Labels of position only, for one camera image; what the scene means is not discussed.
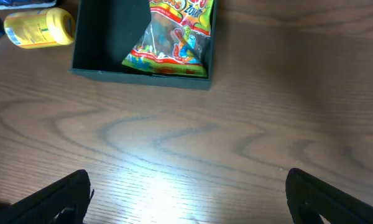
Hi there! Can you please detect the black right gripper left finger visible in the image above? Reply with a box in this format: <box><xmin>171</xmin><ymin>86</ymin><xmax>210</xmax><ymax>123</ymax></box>
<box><xmin>0</xmin><ymin>169</ymin><xmax>94</xmax><ymax>224</ymax></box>

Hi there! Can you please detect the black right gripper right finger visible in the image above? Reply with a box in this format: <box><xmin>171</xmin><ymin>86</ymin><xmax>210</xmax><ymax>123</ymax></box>
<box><xmin>285</xmin><ymin>168</ymin><xmax>373</xmax><ymax>224</ymax></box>

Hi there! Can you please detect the yellow candy tube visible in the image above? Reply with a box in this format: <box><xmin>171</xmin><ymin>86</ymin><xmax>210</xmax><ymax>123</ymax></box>
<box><xmin>4</xmin><ymin>7</ymin><xmax>76</xmax><ymax>49</ymax></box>

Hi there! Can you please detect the black open gift box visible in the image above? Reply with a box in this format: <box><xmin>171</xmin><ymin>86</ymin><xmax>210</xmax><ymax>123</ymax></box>
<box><xmin>70</xmin><ymin>0</ymin><xmax>214</xmax><ymax>90</ymax></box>

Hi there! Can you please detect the Haribo gummy worms bag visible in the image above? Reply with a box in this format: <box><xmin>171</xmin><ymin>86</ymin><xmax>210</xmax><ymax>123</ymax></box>
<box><xmin>122</xmin><ymin>0</ymin><xmax>214</xmax><ymax>78</ymax></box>

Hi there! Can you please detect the blue Dairy Milk chocolate bar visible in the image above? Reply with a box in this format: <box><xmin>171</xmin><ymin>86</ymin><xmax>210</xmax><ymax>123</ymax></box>
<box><xmin>0</xmin><ymin>0</ymin><xmax>57</xmax><ymax>10</ymax></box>

